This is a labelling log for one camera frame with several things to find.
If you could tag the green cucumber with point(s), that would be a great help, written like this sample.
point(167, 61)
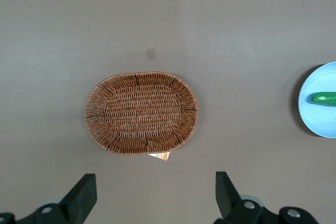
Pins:
point(325, 99)

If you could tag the orange paper tag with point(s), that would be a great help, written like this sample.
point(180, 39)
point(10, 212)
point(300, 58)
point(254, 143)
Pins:
point(161, 156)

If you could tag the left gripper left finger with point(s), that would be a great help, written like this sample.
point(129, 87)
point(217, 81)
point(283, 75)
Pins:
point(76, 203)

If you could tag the brown oval wicker basket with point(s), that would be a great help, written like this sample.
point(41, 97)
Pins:
point(141, 111)

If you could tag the light blue round plate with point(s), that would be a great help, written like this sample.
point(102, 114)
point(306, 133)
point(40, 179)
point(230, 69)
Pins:
point(315, 119)

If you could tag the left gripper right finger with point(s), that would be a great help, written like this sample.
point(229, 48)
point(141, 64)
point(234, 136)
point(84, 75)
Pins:
point(236, 211)

